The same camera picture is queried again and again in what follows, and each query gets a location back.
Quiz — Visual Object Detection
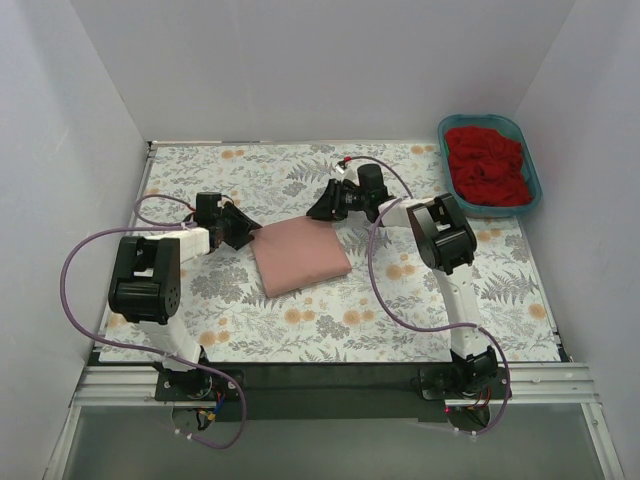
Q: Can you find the pink t shirt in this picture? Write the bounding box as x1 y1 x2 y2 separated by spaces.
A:
251 217 352 298

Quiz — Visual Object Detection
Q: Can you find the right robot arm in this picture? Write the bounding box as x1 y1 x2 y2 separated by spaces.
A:
306 164 500 398

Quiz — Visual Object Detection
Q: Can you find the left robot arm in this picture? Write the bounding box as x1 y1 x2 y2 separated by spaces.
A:
108 192 262 400

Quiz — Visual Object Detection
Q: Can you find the floral table cloth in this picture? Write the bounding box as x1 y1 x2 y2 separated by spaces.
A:
97 142 564 364

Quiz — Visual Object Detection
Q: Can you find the red t shirt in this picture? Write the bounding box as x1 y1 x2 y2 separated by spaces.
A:
444 126 533 207

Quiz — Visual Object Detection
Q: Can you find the teal plastic basket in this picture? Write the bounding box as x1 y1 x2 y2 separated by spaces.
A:
437 114 542 218

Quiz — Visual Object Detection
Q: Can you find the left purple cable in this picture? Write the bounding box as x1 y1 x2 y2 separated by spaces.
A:
58 194 249 450

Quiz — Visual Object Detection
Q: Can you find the purple cable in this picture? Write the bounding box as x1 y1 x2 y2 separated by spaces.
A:
344 155 514 436
58 194 249 450

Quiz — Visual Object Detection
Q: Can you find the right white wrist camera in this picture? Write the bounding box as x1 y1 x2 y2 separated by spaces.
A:
335 157 359 184

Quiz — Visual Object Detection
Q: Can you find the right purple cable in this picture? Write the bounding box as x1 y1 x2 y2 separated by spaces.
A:
344 155 514 436

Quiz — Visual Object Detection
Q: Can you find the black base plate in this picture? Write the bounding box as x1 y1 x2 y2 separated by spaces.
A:
154 362 511 422

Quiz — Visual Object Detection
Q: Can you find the aluminium frame rail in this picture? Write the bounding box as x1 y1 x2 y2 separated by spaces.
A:
46 362 623 479

